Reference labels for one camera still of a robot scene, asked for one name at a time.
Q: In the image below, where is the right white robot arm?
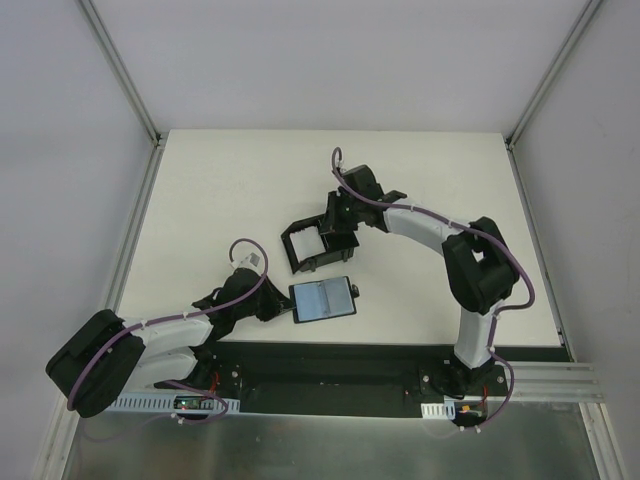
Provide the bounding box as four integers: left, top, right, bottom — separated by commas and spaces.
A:
320, 165, 520, 395

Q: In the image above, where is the left white cable duct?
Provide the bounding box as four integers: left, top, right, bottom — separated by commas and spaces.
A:
107, 393, 241, 415

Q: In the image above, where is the front aluminium extrusion rail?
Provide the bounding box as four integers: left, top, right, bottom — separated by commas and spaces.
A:
498, 361, 604, 403

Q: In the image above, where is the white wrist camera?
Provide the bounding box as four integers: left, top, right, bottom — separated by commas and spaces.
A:
231, 252, 264, 274
333, 160, 346, 176

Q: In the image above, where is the white cable duct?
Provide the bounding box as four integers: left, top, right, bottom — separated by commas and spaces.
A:
420, 401, 456, 421
107, 393, 241, 415

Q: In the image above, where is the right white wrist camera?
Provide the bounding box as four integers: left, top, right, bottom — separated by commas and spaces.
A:
333, 160, 346, 176

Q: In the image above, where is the aluminium side rail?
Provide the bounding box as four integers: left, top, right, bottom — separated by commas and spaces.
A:
505, 144, 574, 351
92, 142, 169, 351

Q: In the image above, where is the black card tray box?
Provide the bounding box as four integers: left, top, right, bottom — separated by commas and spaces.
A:
281, 215, 359, 274

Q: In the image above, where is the left aluminium side rail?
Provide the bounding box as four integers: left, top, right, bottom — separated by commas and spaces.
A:
92, 142, 169, 351

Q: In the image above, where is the electronics board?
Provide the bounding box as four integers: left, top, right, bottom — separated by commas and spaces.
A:
456, 403, 488, 418
174, 396, 216, 411

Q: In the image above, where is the white credit card stack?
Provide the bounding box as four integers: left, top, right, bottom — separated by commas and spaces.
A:
290, 227, 325, 262

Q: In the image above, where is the right aluminium frame post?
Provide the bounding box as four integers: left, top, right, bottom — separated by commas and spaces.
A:
504, 0, 606, 146

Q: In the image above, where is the right white cable duct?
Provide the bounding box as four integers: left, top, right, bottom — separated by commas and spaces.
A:
420, 401, 456, 421

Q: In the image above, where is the right aluminium side rail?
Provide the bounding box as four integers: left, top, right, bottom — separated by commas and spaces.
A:
505, 144, 574, 351

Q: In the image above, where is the right electronics board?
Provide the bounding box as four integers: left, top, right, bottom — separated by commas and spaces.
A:
456, 403, 488, 418

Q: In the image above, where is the left electronics board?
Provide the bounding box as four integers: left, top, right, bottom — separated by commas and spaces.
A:
174, 396, 216, 411

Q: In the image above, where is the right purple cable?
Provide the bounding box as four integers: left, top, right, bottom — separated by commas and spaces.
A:
330, 146, 537, 311

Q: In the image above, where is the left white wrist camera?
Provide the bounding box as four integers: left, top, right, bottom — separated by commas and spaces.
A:
231, 252, 264, 274

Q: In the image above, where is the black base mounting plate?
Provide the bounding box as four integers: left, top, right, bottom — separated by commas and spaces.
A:
97, 337, 574, 416

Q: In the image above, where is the black leather card holder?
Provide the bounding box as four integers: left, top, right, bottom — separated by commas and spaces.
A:
289, 276, 360, 324

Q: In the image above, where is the aluminium frame post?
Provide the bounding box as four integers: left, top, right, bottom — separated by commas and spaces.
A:
504, 0, 606, 146
74, 0, 166, 144

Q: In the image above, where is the left aluminium frame post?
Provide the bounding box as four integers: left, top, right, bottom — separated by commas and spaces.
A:
74, 0, 166, 144

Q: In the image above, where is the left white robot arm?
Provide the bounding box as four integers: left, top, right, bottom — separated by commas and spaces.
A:
45, 267, 294, 418

